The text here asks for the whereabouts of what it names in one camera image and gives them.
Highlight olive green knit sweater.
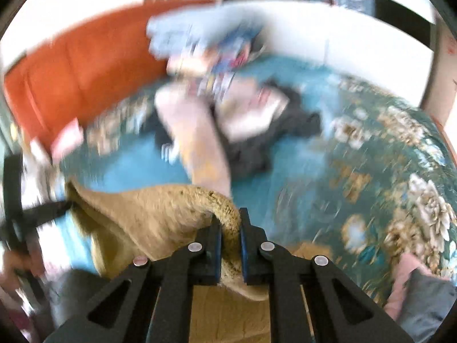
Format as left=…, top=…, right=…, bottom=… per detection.
left=66, top=182, right=270, bottom=342

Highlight person's left hand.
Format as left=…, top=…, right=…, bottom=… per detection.
left=1, top=246, right=45, bottom=293

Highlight pink folded garment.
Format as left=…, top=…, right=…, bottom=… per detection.
left=384, top=253, right=432, bottom=320

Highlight dark grey folded garment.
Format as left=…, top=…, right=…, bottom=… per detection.
left=396, top=270, right=456, bottom=342

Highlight pink checked cloth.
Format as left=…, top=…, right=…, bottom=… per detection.
left=50, top=118, right=85, bottom=164

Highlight teal floral bedspread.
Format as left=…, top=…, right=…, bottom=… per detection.
left=59, top=56, right=456, bottom=302

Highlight orange wooden headboard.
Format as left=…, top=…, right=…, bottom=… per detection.
left=4, top=0, right=214, bottom=150

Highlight black garment white stripes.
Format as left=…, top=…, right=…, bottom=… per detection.
left=140, top=79, right=321, bottom=181

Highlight beige fuzzy scarf yellow letters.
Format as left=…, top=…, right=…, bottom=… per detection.
left=154, top=82, right=231, bottom=198

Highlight white fleece garment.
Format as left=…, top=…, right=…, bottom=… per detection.
left=215, top=77, right=290, bottom=143

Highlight colourful cartoon print garment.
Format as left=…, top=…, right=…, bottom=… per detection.
left=180, top=39, right=259, bottom=103

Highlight light blue folded quilt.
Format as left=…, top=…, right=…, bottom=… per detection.
left=146, top=5, right=265, bottom=59

